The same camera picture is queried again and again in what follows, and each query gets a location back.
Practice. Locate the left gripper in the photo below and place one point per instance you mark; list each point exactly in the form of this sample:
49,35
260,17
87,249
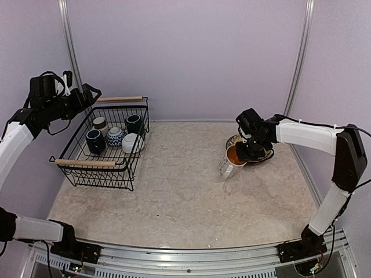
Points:
80,103

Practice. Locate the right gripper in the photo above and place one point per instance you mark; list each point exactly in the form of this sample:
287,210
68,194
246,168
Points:
242,153

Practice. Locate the plain white bowl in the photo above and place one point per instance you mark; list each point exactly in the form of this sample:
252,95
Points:
132,143

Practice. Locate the white floral print mug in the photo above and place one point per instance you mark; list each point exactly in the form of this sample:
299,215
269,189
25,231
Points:
230,163

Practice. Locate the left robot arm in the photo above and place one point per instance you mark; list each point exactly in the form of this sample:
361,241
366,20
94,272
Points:
21,129

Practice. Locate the dark green ceramic mug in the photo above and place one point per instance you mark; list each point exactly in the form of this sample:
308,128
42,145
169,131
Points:
134,124

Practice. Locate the blue patterned white bowl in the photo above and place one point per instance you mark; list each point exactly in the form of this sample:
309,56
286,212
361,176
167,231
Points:
115,136

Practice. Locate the woven bamboo plate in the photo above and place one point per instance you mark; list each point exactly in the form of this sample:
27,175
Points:
233,140

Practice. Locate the right aluminium frame post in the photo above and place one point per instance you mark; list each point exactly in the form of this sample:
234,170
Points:
304,40

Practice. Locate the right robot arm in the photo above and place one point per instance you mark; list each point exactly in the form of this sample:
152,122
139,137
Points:
343,143

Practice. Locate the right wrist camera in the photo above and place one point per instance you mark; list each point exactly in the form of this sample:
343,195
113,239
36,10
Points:
249,121

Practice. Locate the black wire dish rack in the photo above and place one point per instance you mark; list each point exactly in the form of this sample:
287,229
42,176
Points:
113,168

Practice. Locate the left aluminium frame post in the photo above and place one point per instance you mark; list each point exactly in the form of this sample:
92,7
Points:
68,37

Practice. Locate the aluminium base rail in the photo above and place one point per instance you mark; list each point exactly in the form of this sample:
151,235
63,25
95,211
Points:
115,260

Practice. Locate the brown striped ceramic cup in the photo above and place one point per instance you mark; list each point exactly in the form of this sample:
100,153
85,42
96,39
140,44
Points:
100,123

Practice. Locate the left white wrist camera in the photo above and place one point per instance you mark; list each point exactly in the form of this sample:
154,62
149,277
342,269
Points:
65,84

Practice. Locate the black white striped plate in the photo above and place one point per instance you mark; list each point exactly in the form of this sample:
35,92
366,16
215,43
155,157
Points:
268,155

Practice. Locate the navy blue ceramic mug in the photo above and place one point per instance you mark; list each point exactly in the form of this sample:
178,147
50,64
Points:
95,141

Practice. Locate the aluminium frame post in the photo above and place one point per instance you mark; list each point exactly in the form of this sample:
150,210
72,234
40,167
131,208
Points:
304,40
68,37

